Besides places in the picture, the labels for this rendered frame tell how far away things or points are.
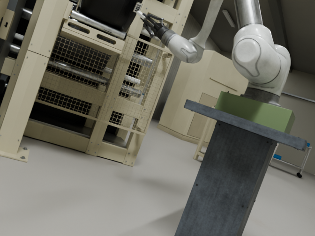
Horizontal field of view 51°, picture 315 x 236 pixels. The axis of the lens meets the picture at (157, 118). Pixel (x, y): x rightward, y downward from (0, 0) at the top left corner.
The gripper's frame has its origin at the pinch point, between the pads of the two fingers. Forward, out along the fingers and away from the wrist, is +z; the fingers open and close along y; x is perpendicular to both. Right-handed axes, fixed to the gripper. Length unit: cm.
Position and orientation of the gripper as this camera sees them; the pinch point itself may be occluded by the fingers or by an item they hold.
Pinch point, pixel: (142, 15)
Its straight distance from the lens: 198.6
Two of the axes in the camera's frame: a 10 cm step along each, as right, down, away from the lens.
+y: -4.5, 7.3, 5.1
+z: -6.7, -6.6, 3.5
